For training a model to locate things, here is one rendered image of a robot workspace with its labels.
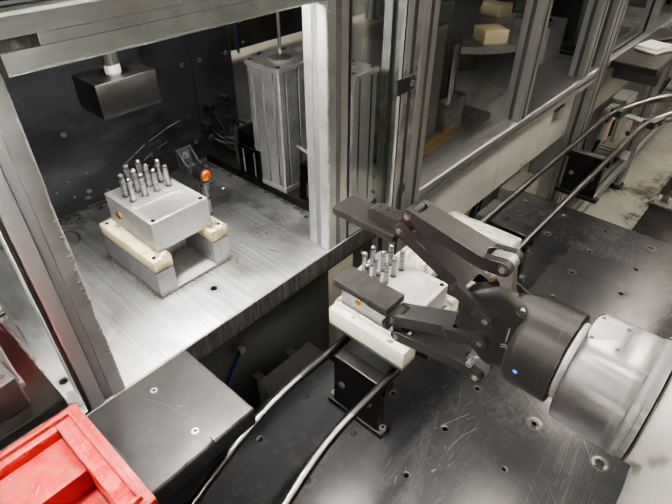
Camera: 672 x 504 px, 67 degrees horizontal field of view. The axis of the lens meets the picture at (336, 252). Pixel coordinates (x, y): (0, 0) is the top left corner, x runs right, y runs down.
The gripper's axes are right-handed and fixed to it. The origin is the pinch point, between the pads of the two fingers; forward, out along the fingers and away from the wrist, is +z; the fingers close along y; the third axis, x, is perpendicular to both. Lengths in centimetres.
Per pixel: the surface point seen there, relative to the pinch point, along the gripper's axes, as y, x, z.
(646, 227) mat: -111, -220, -1
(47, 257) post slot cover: 0.2, 20.8, 21.5
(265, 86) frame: -0.3, -24.7, 41.3
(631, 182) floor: -112, -263, 19
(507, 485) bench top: -44, -16, -17
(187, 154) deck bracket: -19, -21, 63
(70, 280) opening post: -3.3, 19.7, 21.4
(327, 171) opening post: -6.7, -18.5, 21.6
